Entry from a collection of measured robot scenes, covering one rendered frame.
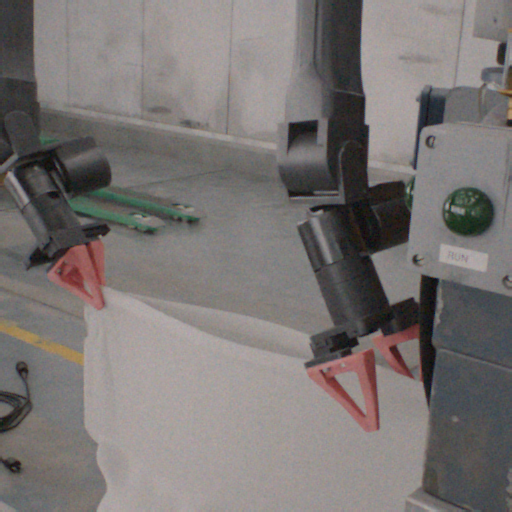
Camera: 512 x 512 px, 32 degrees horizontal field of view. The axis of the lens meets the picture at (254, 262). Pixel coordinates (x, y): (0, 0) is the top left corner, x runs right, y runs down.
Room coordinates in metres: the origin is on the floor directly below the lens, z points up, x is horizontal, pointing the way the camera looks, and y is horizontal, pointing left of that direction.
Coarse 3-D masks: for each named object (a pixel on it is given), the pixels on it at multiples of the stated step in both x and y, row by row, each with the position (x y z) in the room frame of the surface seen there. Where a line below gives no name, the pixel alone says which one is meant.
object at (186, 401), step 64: (128, 320) 0.98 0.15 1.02; (192, 320) 0.96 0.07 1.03; (256, 320) 0.93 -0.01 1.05; (128, 384) 0.98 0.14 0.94; (192, 384) 0.89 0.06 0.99; (256, 384) 0.84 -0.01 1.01; (384, 384) 0.79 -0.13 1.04; (128, 448) 0.98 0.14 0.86; (192, 448) 0.89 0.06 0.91; (256, 448) 0.84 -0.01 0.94; (320, 448) 0.81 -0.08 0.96; (384, 448) 0.79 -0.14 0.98
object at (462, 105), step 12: (456, 96) 0.99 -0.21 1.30; (468, 96) 0.98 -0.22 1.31; (492, 96) 0.96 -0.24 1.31; (504, 96) 0.95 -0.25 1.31; (456, 108) 0.99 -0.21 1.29; (468, 108) 0.98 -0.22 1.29; (444, 120) 0.99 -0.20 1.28; (456, 120) 0.98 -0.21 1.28; (468, 120) 0.98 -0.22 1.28; (480, 120) 0.97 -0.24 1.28
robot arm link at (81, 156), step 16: (16, 112) 1.08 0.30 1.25; (16, 128) 1.07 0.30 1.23; (32, 128) 1.09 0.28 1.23; (16, 144) 1.07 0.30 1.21; (32, 144) 1.08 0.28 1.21; (48, 144) 1.10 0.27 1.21; (64, 144) 1.12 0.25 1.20; (80, 144) 1.13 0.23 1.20; (96, 144) 1.15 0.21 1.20; (16, 160) 1.07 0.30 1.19; (32, 160) 1.12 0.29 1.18; (64, 160) 1.11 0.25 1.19; (80, 160) 1.11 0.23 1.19; (96, 160) 1.12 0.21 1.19; (80, 176) 1.10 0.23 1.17; (96, 176) 1.12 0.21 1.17; (80, 192) 1.11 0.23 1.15
